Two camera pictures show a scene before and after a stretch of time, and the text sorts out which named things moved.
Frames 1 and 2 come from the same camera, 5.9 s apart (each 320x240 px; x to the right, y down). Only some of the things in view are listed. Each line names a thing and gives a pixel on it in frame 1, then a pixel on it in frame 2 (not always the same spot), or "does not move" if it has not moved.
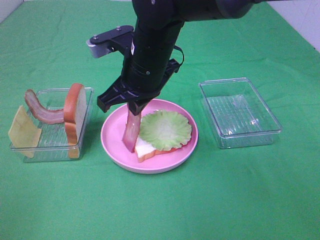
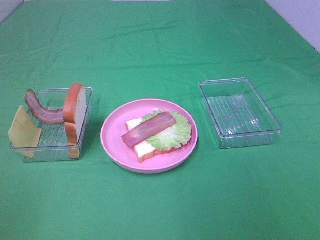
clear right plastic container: (239, 115) does not move
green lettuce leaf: (165, 130) to (136, 134)
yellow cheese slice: (24, 133) does not move
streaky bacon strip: (43, 114) does not move
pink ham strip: (132, 130) to (151, 126)
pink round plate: (112, 136) does not move
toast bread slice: (143, 150) to (143, 131)
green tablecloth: (220, 193) does not move
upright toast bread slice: (75, 114) does not move
